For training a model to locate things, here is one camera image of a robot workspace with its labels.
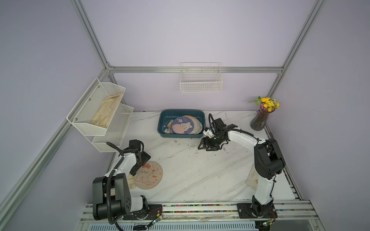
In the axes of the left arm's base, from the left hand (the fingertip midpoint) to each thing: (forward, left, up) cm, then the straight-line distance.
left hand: (141, 165), depth 88 cm
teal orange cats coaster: (+32, -13, -1) cm, 34 cm away
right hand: (+8, -37, +6) cm, 38 cm away
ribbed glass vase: (+30, -80, +8) cm, 86 cm away
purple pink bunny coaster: (+31, -25, +2) cm, 40 cm away
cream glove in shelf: (+24, +17, +29) cm, 41 cm away
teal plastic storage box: (+42, -37, 0) cm, 56 cm away
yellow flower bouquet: (+33, -81, +22) cm, 90 cm away
